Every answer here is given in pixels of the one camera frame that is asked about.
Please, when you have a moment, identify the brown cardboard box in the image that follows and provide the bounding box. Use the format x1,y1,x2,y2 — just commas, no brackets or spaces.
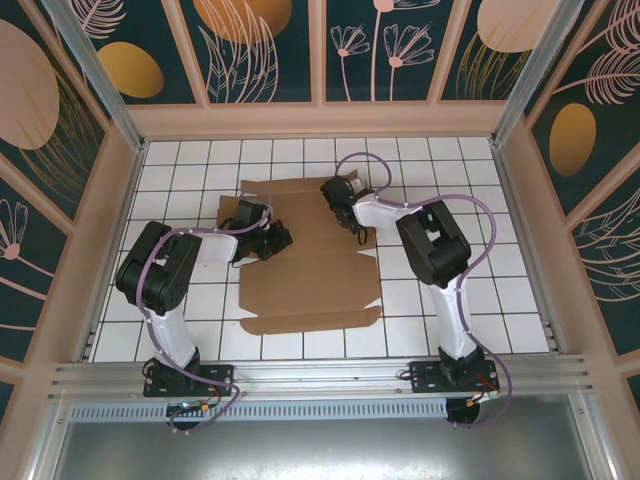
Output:
217,174,384,337

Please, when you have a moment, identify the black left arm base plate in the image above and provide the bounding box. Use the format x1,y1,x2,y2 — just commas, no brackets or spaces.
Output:
143,363,236,399

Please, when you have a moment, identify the grey metal plate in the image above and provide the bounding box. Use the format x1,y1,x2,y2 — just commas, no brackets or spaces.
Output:
29,394,619,480

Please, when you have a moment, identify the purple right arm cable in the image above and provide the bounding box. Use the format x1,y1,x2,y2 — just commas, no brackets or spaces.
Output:
335,152,515,431

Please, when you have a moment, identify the small circuit board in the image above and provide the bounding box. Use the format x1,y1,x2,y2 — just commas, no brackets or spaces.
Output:
167,399,214,417

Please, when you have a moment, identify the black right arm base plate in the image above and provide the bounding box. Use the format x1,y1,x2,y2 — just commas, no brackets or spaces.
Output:
408,360,501,396

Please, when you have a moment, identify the grey slotted cable duct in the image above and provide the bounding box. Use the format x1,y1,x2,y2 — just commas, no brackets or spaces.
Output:
68,398,450,422

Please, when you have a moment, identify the aluminium frame post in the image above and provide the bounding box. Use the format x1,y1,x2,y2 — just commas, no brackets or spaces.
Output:
489,0,576,149
39,0,147,154

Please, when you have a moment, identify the aluminium mounting rail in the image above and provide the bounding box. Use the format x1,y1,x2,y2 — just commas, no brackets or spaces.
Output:
47,353,597,401

